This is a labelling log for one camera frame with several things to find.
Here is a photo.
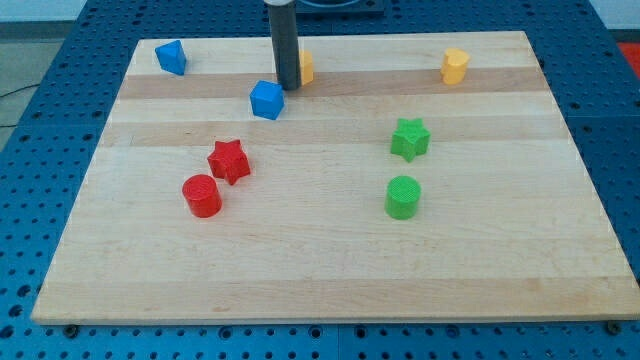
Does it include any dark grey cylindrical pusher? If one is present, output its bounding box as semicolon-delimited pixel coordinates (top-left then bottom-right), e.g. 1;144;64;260
264;0;301;91

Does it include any yellow heart block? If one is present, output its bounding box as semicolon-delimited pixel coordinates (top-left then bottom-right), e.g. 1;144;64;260
440;48;471;85

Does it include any yellow block behind pusher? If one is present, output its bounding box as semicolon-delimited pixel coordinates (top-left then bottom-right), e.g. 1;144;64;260
299;50;314;86

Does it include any blue cube block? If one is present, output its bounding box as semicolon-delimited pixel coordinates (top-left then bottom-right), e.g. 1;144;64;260
250;80;284;120

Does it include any blue triangular prism block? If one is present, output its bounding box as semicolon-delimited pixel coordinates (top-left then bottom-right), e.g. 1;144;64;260
155;40;187;76

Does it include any red star block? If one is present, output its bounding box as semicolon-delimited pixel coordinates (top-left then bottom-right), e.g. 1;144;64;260
207;139;251;185

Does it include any green star block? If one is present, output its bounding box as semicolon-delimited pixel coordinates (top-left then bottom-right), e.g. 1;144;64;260
390;118;431;162

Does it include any red cylinder block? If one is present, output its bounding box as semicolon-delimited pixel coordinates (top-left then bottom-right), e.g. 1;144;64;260
182;174;222;218

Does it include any wooden board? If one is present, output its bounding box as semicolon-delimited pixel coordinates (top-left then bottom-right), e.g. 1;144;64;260
32;31;639;325

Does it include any green cylinder block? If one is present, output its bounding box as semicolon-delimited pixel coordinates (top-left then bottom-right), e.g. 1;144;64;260
384;175;421;220

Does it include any black cable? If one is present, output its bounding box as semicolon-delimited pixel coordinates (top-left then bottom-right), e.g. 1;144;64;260
0;83;40;129

